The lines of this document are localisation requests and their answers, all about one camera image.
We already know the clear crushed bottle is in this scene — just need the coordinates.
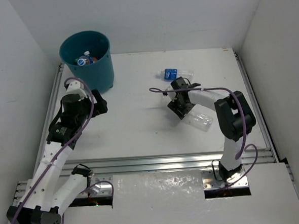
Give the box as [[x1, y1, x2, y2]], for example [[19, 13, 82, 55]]
[[162, 85, 176, 100]]

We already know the blue label bottle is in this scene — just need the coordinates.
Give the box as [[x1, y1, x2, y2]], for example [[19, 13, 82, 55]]
[[155, 68, 194, 82], [75, 56, 94, 66]]

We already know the orange bottle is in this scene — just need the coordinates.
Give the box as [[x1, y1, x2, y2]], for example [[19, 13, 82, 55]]
[[84, 51, 98, 64]]

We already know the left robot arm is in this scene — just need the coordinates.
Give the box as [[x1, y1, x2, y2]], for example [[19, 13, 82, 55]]
[[7, 89, 108, 224]]

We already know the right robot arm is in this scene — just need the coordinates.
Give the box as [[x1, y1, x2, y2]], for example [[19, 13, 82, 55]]
[[163, 77, 256, 182]]

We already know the teal plastic bin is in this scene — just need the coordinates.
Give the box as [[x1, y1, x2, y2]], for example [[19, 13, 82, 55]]
[[59, 31, 115, 93]]

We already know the white front panel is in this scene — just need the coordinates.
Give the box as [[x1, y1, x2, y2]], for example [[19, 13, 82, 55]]
[[113, 170, 205, 224]]

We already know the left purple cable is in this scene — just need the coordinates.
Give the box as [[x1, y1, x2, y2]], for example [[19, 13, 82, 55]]
[[0, 75, 116, 224]]

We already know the purple cable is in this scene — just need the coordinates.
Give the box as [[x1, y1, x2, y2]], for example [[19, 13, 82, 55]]
[[0, 75, 116, 224], [149, 81, 260, 193]]

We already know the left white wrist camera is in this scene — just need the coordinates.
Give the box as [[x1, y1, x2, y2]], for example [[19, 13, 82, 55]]
[[66, 81, 87, 100]]

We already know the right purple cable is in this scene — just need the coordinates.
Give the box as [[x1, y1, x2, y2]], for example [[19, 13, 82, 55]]
[[149, 81, 260, 193]]

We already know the aluminium front rail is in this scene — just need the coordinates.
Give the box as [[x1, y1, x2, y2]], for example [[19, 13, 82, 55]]
[[13, 147, 280, 202]]

